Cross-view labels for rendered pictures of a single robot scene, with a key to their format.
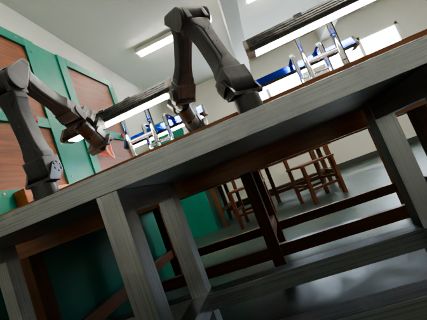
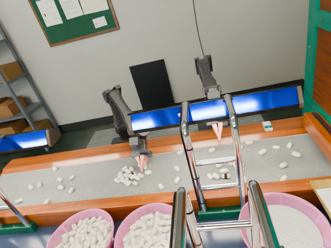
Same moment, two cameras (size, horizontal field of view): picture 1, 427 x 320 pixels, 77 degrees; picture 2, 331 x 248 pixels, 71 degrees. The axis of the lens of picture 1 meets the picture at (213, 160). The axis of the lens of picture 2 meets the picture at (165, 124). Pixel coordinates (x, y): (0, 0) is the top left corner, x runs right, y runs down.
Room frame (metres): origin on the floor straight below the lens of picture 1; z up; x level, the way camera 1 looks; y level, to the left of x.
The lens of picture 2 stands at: (2.00, 0.20, 1.49)
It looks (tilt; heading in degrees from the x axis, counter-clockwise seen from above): 30 degrees down; 182
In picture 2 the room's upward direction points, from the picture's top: 16 degrees counter-clockwise
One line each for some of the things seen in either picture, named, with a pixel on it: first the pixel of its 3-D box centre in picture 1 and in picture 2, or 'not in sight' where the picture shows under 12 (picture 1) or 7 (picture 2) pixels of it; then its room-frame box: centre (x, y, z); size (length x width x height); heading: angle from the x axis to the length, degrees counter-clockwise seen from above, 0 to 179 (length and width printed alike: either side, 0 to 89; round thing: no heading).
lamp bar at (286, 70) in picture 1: (303, 65); not in sight; (1.59, -0.71, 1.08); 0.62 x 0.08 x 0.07; 78
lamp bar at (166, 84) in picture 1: (116, 112); (208, 108); (1.25, 0.35, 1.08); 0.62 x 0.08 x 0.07; 78
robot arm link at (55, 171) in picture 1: (42, 176); not in sight; (0.75, 0.47, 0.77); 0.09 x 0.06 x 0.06; 82
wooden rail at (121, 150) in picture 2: (216, 154); (141, 158); (0.89, -0.02, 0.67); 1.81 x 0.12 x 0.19; 78
